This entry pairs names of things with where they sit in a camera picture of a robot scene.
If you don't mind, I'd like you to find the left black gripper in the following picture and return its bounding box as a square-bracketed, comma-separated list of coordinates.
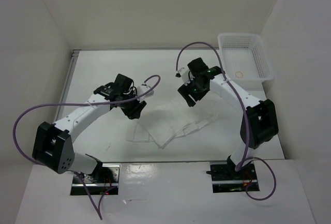
[119, 89, 146, 120]

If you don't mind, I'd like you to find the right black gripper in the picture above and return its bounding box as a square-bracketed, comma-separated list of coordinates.
[178, 77, 209, 107]

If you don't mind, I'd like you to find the white pleated skirt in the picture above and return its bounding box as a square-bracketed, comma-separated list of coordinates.
[125, 100, 220, 148]

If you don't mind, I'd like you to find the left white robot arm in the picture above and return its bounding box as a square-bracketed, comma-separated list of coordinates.
[32, 74, 150, 183]

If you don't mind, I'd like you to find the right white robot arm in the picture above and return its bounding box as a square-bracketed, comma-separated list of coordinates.
[175, 57, 279, 179]

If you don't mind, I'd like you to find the white plastic mesh basket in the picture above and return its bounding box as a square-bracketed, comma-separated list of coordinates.
[218, 33, 274, 83]

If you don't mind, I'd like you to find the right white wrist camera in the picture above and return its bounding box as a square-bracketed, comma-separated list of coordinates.
[175, 67, 191, 85]

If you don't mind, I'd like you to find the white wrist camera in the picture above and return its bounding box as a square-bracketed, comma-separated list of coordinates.
[137, 84, 154, 98]
[175, 67, 191, 85]

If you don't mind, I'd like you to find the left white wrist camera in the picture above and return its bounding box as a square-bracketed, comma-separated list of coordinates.
[137, 84, 154, 98]

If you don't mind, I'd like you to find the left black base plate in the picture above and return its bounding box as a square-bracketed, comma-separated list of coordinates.
[70, 163, 121, 196]

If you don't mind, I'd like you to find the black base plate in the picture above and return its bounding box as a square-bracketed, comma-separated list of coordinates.
[206, 161, 260, 193]
[70, 163, 121, 196]

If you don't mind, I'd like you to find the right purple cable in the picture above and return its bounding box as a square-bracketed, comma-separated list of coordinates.
[175, 41, 277, 201]

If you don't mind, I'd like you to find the purple cable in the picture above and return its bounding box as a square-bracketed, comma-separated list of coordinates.
[175, 41, 277, 201]
[12, 74, 161, 220]

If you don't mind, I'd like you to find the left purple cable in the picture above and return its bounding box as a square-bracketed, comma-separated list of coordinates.
[12, 74, 161, 220]

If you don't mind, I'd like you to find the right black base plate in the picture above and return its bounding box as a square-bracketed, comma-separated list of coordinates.
[206, 161, 260, 193]

